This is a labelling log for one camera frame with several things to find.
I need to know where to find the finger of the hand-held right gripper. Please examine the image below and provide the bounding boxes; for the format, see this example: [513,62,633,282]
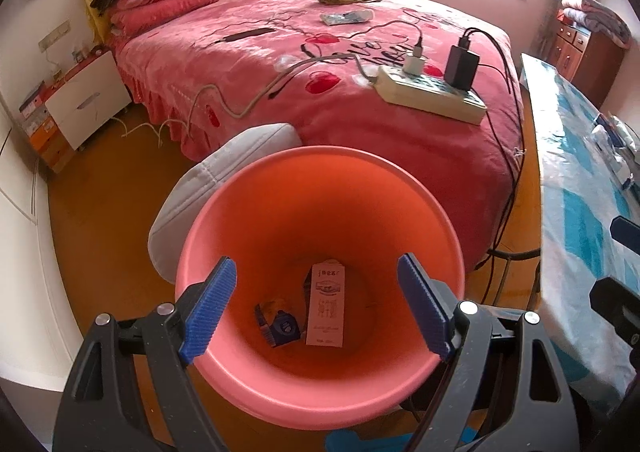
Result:
[590,277,640,348]
[610,216,640,253]

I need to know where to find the grey power strip cord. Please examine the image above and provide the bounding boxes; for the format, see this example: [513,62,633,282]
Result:
[120,67,381,148]

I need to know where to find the white power strip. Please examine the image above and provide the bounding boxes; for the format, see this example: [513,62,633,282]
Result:
[375,65,488,125]

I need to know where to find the wooden cabinet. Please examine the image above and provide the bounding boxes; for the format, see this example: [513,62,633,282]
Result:
[547,17,626,108]

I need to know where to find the blue white tube packet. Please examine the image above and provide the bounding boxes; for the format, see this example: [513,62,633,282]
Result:
[320,8,375,26]

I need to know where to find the clear plastic bottle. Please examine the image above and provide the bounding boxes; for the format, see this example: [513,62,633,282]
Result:
[591,125,633,183]

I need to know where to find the bed with pink blanket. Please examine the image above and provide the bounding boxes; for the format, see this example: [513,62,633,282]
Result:
[80,0,526,273]

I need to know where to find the blue crumpled packet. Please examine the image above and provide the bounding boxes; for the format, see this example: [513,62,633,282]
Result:
[255,305,303,348]

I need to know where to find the white nightstand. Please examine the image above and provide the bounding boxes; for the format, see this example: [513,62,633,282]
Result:
[45,50,133,151]

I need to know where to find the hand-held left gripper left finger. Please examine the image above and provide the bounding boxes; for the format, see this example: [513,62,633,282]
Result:
[52,256,238,452]

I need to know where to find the pink plastic bucket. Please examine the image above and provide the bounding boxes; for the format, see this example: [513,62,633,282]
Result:
[174,145,467,431]

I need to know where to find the black cable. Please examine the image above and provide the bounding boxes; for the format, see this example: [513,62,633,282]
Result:
[470,27,543,273]

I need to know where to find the table with blue checked cloth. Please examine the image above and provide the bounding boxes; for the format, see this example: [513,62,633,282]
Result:
[520,52,640,403]

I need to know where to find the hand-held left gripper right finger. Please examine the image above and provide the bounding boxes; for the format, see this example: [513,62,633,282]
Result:
[396,253,583,452]

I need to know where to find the white charger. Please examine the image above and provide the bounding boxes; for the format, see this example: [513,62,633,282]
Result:
[402,35,428,76]

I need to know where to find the black charger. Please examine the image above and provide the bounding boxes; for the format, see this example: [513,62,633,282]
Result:
[444,30,481,90]

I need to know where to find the orange boxes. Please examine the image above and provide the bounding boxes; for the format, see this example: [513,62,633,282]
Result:
[19,82,76,173]

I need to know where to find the wall socket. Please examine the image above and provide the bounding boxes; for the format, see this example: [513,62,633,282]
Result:
[39,21,71,50]

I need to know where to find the folded blanket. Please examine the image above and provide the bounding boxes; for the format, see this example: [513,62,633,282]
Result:
[557,0,632,49]

